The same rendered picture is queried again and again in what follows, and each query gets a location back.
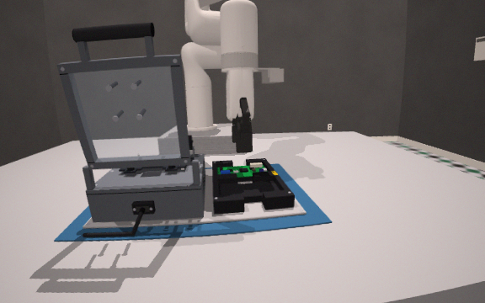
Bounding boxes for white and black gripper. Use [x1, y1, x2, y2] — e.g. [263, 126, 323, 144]
[221, 67, 258, 153]

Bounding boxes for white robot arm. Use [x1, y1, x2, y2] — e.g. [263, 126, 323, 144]
[181, 0, 284, 131]

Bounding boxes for green circuit board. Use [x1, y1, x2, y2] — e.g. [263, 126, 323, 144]
[217, 162, 268, 178]

